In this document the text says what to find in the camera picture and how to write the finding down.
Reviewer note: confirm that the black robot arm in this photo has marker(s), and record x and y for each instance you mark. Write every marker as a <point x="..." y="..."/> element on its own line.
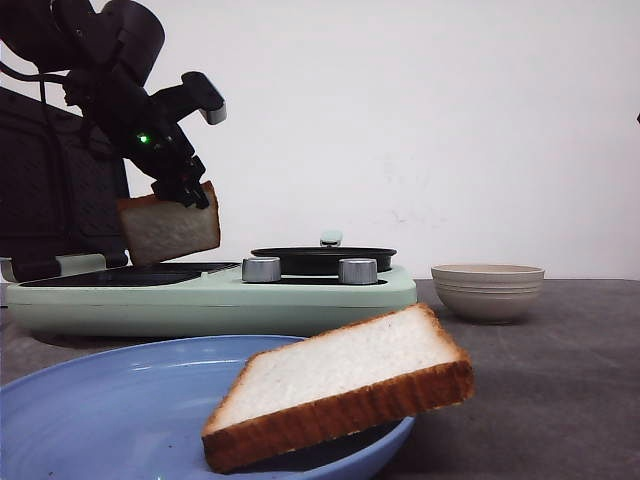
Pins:
<point x="102" y="60"/>

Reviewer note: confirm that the mint green breakfast maker base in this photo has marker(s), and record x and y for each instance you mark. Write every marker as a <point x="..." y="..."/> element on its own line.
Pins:
<point x="176" y="300"/>

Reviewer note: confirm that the beige ribbed ceramic bowl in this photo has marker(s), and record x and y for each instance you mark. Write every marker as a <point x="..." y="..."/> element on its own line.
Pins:
<point x="488" y="293"/>

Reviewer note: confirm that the right silver control knob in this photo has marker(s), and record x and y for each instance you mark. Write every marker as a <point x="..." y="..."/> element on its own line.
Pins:
<point x="357" y="271"/>

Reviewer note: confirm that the silver control knob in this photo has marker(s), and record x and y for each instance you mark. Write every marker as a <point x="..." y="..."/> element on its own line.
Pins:
<point x="261" y="270"/>
<point x="357" y="271"/>

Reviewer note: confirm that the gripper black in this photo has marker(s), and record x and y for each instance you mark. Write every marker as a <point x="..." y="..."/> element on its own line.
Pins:
<point x="113" y="101"/>

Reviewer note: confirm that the blue round plate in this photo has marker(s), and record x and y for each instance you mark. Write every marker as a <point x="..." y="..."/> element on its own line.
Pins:
<point x="129" y="413"/>

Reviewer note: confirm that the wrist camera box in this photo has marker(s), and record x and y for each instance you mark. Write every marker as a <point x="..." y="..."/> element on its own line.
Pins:
<point x="195" y="93"/>

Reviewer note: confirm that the breakfast maker hinged lid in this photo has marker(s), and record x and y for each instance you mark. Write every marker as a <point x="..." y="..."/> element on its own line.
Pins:
<point x="59" y="190"/>

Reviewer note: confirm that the left silver control knob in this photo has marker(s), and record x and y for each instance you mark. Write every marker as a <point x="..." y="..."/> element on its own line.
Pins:
<point x="261" y="270"/>

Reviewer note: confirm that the white bread slice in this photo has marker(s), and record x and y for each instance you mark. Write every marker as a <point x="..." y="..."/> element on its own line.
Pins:
<point x="156" y="230"/>
<point x="337" y="383"/>

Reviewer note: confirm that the black round frying pan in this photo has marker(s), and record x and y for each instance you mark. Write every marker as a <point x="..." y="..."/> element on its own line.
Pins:
<point x="323" y="260"/>

